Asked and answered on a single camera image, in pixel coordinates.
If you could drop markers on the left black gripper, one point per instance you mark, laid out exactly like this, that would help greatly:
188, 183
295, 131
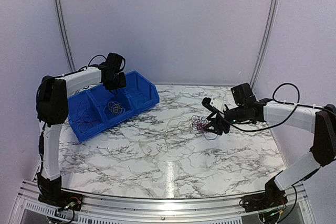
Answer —
122, 83

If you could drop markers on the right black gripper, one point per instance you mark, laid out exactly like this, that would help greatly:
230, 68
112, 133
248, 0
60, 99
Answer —
217, 122

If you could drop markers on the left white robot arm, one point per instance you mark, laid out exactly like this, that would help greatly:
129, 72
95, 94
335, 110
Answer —
52, 104

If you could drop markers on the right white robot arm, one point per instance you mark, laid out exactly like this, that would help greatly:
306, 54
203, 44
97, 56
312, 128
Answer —
318, 120

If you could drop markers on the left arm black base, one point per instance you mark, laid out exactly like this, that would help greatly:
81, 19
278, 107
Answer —
51, 193

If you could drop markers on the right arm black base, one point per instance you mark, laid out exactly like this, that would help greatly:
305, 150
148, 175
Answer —
270, 198

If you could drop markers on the blue three-compartment plastic bin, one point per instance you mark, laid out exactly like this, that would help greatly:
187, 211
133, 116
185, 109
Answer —
96, 109

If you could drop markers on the right aluminium corner post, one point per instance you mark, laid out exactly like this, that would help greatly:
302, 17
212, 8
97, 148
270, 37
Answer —
264, 42

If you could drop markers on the aluminium front rail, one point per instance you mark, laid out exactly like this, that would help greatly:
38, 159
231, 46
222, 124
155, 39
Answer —
110, 209

